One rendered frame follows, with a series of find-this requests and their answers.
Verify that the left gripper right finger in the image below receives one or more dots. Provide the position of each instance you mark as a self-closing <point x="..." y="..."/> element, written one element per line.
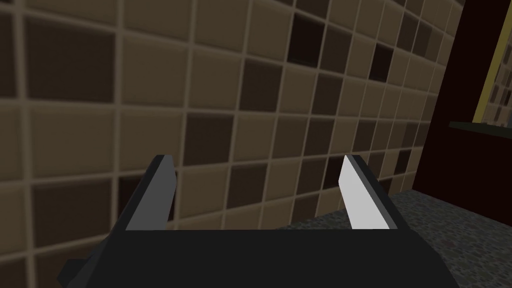
<point x="364" y="200"/>

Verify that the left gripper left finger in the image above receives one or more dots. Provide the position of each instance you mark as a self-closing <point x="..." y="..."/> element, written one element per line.
<point x="154" y="200"/>

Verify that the yellow framed mirror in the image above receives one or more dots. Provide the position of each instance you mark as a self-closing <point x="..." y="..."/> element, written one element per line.
<point x="504" y="88"/>

